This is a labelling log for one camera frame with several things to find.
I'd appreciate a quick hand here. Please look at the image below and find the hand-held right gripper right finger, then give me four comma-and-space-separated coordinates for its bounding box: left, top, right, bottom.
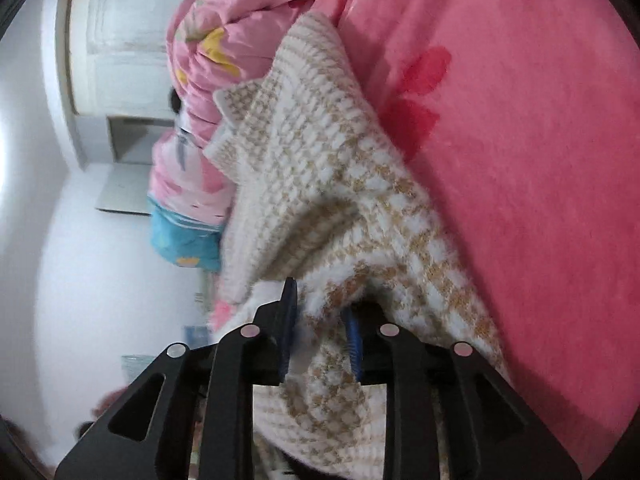
342, 302, 581, 480

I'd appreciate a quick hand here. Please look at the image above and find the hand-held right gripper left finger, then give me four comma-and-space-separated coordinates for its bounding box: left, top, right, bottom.
55, 277, 300, 480

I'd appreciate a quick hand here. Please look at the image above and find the beige white houndstooth knit coat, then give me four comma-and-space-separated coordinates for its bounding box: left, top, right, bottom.
202, 10, 511, 480

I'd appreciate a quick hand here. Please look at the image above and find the pink floral blanket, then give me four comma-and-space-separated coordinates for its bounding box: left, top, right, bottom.
300, 0, 640, 476

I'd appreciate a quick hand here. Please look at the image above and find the pink blue cartoon quilt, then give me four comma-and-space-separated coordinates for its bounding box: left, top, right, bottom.
147, 0, 351, 273

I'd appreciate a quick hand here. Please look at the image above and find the white wardrobe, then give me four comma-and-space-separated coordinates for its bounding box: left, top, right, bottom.
55, 0, 211, 216

